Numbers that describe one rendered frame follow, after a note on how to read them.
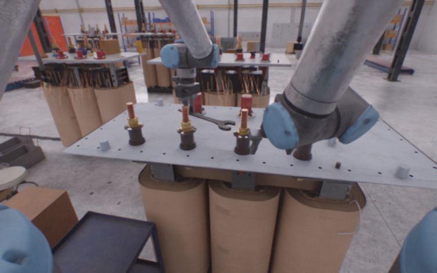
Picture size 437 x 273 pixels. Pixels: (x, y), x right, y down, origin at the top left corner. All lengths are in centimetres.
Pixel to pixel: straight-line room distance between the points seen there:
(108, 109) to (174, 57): 250
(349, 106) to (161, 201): 111
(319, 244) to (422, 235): 119
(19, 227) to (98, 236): 119
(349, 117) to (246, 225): 97
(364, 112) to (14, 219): 53
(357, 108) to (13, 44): 59
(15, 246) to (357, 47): 41
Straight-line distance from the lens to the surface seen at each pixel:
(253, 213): 127
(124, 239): 139
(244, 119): 96
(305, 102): 38
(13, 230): 28
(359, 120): 49
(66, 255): 146
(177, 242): 159
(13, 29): 45
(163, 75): 699
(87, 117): 365
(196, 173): 132
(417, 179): 115
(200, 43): 81
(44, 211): 174
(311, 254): 151
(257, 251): 152
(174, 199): 131
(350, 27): 33
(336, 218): 132
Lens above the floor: 190
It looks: 27 degrees down
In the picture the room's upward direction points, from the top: straight up
